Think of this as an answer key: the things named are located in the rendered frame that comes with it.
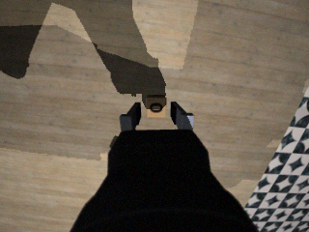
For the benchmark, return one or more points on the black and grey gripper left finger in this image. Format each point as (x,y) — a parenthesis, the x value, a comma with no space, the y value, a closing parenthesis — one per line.
(130,120)

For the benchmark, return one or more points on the tan calendar cube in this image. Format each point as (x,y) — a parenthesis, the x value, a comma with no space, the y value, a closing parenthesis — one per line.
(156,106)

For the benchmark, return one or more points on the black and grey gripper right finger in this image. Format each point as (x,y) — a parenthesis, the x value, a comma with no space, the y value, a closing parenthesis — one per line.
(183,120)

